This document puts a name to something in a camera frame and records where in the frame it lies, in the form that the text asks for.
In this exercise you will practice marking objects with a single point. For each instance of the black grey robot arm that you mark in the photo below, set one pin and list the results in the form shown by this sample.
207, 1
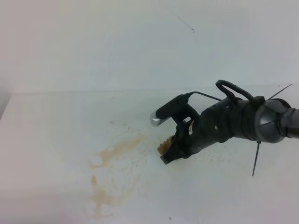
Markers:
238, 115

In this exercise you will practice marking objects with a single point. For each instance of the green stained rag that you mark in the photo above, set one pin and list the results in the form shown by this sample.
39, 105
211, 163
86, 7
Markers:
165, 146

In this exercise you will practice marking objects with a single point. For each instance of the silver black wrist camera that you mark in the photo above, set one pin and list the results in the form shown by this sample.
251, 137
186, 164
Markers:
178, 109

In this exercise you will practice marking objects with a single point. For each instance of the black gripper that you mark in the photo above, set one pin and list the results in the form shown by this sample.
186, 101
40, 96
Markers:
188, 140

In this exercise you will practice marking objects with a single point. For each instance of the brown coffee puddle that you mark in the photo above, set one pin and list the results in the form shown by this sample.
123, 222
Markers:
116, 177

